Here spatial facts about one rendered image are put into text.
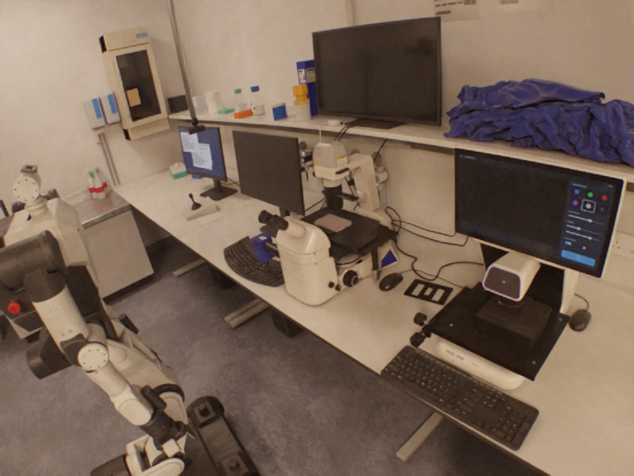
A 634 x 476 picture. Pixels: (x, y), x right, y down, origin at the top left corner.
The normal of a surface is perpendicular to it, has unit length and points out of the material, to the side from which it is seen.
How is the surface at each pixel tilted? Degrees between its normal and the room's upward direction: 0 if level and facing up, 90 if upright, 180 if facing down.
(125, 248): 90
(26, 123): 90
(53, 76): 90
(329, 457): 0
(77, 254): 85
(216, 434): 0
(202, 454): 0
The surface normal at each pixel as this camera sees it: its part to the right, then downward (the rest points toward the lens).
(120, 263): 0.67, 0.28
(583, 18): -0.73, 0.40
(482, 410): -0.18, -0.83
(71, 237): 0.96, -0.10
